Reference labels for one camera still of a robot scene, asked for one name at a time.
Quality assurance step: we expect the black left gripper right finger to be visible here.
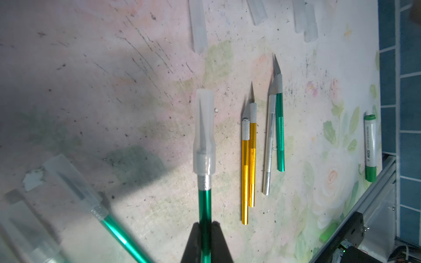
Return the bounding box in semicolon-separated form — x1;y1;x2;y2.
211;221;234;263

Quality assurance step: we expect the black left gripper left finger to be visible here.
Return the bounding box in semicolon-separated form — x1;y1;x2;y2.
181;222;202;263

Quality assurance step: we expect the gold carving knife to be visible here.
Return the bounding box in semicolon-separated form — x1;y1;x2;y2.
241;101;250;225
248;84;257;208

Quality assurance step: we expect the silver carving knife capped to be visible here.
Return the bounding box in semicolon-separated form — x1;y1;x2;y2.
262;80;277;196

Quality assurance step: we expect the clear protective knife cap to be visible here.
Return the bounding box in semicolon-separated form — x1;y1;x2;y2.
189;0;208;54

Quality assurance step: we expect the green carving knife capped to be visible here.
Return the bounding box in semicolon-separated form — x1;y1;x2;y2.
43;155;152;263

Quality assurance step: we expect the green white marker pen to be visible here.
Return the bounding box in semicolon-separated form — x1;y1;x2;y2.
364;114;377;183

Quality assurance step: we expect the aluminium front rail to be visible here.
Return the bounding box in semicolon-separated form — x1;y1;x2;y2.
311;155;396;263

